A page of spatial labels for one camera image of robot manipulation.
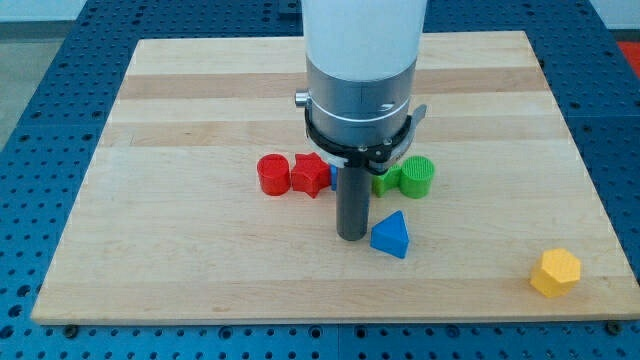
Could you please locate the blue triangle block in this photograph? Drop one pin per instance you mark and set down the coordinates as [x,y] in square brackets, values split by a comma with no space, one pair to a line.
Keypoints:
[391,235]

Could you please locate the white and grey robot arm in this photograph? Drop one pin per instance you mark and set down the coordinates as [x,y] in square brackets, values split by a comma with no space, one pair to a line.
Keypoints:
[361,57]

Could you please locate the yellow hexagon block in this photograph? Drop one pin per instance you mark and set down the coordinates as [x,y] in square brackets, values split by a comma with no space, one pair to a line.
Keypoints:
[555,273]

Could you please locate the red star block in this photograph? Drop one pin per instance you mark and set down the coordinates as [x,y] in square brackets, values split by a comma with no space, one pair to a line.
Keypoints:
[310,174]

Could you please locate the blue block behind tool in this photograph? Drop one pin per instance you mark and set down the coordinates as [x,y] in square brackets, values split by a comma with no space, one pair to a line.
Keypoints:
[333,177]

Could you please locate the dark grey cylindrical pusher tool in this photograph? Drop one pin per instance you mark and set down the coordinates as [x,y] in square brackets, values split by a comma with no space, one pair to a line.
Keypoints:
[352,199]

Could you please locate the red cylinder block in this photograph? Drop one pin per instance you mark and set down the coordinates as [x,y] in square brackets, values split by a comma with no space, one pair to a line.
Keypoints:
[274,174]

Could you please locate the green star block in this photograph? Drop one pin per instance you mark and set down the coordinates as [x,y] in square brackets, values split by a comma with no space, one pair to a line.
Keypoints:
[387,181]

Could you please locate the green cylinder block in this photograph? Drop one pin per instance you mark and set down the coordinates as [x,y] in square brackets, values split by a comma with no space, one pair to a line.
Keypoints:
[417,173]

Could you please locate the light wooden board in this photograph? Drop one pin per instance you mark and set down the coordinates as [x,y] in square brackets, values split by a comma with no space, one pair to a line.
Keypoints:
[170,225]

